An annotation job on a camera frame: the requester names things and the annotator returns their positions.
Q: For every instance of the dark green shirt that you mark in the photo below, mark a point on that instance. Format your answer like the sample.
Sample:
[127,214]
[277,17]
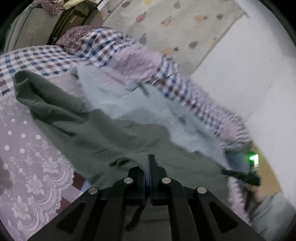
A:
[101,149]

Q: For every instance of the blue denim pillow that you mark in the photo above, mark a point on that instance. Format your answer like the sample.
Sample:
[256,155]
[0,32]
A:
[238,161]

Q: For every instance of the grey sleeve forearm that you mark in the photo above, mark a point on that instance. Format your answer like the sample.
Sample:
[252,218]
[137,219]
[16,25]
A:
[272,216]

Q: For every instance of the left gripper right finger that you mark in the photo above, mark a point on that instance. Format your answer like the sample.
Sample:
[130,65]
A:
[195,214]

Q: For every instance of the person's right hand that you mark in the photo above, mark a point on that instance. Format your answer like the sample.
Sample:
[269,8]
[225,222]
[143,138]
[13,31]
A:
[252,194]

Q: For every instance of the light grey-blue shirt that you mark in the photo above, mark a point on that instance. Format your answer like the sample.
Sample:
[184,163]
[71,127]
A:
[145,105]

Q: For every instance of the pineapple print curtain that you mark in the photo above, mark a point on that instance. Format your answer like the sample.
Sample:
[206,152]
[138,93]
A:
[186,31]

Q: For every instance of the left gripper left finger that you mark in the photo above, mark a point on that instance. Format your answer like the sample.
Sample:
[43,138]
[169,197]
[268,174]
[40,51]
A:
[101,214]

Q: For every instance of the checkered bed sheet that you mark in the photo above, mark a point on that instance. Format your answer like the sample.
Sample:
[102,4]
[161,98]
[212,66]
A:
[36,179]

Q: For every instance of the checkered folded quilt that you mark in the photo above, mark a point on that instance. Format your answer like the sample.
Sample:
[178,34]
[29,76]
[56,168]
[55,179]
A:
[129,62]

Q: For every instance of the wooden bed frame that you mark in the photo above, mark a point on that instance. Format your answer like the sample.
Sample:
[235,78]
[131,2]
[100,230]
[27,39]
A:
[269,182]

